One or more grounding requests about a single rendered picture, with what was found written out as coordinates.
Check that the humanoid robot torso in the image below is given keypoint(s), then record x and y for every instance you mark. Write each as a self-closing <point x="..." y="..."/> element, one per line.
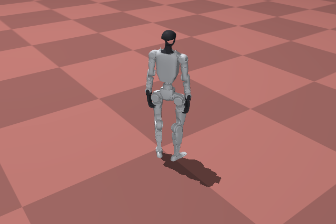
<point x="167" y="69"/>

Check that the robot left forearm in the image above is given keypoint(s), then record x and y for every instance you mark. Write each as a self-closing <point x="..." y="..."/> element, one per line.
<point x="149" y="82"/>

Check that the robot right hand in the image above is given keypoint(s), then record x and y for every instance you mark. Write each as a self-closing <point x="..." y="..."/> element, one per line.
<point x="187" y="104"/>

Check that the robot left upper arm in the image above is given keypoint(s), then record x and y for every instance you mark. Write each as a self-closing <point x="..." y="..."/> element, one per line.
<point x="152" y="61"/>

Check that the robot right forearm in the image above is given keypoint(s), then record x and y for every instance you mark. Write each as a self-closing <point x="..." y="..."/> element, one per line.
<point x="186" y="85"/>

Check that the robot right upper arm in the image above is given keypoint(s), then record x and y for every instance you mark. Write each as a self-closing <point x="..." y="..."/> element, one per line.
<point x="183" y="60"/>

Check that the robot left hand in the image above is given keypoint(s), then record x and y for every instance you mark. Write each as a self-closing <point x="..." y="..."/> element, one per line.
<point x="149" y="99"/>

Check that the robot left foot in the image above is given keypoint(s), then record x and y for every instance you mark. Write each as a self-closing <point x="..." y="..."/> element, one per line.
<point x="159" y="154"/>

